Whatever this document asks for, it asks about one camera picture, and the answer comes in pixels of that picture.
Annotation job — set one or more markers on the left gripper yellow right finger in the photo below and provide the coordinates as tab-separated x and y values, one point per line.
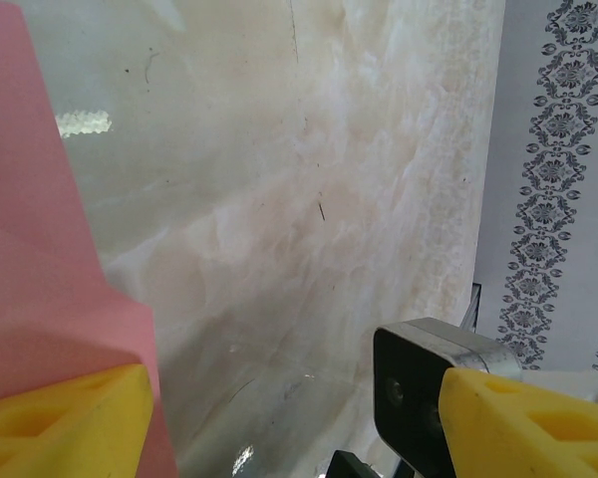
528	438

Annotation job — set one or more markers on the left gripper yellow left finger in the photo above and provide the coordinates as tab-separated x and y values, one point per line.
55	433

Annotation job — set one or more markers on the pink paper sheet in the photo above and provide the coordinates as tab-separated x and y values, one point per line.
30	249

